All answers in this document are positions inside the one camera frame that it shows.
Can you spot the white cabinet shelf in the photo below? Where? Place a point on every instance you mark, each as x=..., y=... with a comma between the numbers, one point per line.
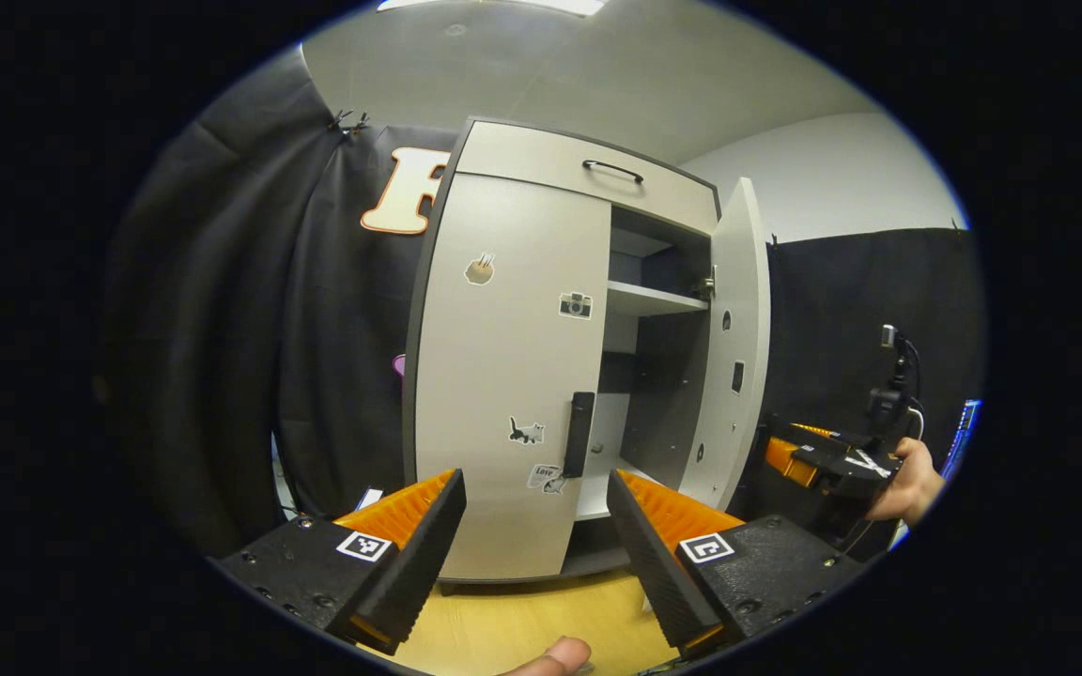
x=644, y=299

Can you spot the metal door hinge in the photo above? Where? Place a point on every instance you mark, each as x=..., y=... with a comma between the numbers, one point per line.
x=708, y=284

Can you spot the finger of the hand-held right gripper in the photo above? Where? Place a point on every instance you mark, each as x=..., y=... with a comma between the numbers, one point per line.
x=818, y=432
x=832, y=465

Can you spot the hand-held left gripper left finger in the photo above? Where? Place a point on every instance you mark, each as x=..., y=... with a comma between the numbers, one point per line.
x=419, y=563

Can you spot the grey and white cabinet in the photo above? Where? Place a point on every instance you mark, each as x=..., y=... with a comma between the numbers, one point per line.
x=668, y=394

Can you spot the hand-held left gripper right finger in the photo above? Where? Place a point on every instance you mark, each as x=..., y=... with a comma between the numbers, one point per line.
x=654, y=563

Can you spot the white cabinet door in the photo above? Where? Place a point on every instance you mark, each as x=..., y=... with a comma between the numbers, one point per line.
x=748, y=263

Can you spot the small white box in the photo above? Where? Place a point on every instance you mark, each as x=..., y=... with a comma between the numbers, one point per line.
x=370, y=498

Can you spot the black backdrop cloth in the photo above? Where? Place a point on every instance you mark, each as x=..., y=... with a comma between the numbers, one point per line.
x=832, y=319
x=222, y=329

